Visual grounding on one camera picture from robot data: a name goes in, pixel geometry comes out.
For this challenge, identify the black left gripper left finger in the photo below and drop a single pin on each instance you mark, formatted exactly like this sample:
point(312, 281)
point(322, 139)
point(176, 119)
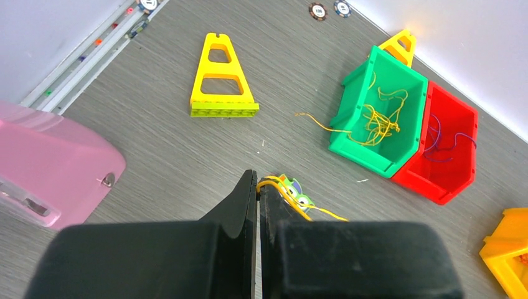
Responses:
point(213, 257)

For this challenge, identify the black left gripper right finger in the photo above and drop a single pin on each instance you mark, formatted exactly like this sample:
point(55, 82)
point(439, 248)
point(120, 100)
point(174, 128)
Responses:
point(303, 258)

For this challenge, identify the green monster toy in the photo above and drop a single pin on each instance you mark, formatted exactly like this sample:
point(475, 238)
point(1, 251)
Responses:
point(294, 189)

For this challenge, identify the green plastic bin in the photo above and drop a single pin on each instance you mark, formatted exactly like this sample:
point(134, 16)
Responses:
point(379, 120)

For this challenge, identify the red plastic bin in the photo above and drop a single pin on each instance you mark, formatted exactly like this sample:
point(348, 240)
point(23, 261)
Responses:
point(445, 163)

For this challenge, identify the pink toy toaster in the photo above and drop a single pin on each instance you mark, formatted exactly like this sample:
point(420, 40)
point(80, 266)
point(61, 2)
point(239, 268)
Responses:
point(54, 171)

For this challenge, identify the orange plastic bin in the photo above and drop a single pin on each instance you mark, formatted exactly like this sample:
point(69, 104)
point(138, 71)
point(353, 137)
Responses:
point(505, 252)

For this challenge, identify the brown poker chip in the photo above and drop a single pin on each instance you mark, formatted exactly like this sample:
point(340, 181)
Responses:
point(318, 11)

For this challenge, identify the blue poker chip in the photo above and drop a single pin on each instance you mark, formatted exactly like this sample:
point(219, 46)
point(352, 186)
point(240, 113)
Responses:
point(342, 8)

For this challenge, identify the poker chip by wall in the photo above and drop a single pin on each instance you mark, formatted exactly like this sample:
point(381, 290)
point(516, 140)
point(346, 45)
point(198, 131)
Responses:
point(137, 28)

